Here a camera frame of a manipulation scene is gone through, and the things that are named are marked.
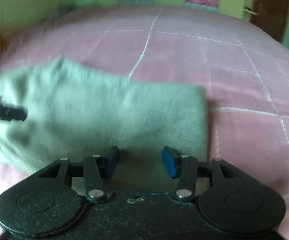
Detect pink checked bed sheet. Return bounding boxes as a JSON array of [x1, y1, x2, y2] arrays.
[[0, 5, 289, 239]]

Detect brown wooden door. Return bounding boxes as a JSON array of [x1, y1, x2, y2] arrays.
[[251, 0, 289, 42]]

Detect green grey pants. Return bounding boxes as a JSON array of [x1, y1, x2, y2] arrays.
[[0, 57, 208, 191]]

